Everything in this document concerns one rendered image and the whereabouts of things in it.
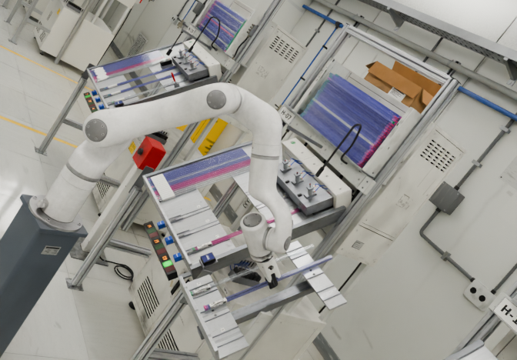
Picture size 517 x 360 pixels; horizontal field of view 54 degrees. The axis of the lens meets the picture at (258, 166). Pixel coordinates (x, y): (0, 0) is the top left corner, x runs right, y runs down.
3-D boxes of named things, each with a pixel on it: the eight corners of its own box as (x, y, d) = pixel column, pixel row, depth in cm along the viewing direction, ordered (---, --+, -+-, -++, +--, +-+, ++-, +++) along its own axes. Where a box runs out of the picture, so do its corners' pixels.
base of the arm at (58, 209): (39, 228, 160) (68, 182, 157) (20, 192, 171) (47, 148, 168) (89, 235, 175) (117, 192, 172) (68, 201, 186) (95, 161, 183)
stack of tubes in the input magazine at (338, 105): (358, 166, 214) (398, 115, 208) (298, 115, 252) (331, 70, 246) (375, 176, 222) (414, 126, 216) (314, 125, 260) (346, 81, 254)
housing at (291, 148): (335, 220, 222) (336, 195, 214) (282, 165, 259) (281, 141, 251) (351, 214, 225) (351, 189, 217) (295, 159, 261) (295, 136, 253)
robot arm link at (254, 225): (279, 241, 169) (255, 235, 173) (272, 214, 160) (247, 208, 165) (268, 260, 163) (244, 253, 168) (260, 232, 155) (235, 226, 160)
